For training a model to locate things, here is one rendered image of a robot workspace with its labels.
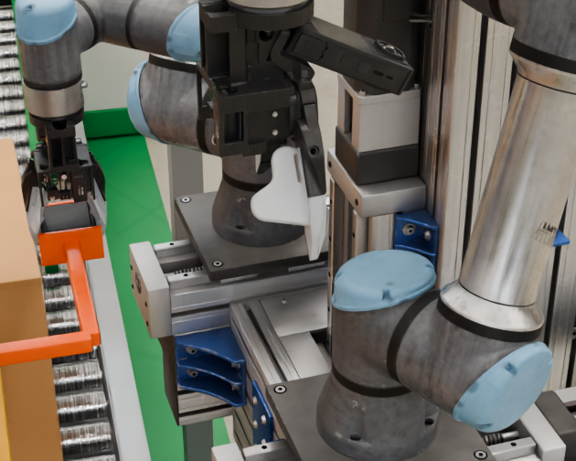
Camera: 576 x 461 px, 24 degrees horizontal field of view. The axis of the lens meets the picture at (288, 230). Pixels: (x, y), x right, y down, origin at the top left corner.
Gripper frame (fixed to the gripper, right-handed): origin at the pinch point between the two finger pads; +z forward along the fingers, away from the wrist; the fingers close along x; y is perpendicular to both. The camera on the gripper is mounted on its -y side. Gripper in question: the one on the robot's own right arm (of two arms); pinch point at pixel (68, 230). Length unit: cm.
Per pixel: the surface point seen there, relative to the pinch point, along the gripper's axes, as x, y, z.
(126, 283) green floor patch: 24, -151, 114
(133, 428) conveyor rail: 8, -19, 54
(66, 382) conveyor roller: -1, -43, 60
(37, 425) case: -7.6, -5.0, 37.7
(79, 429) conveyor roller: 0, -27, 59
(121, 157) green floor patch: 33, -223, 115
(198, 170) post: 29, -58, 27
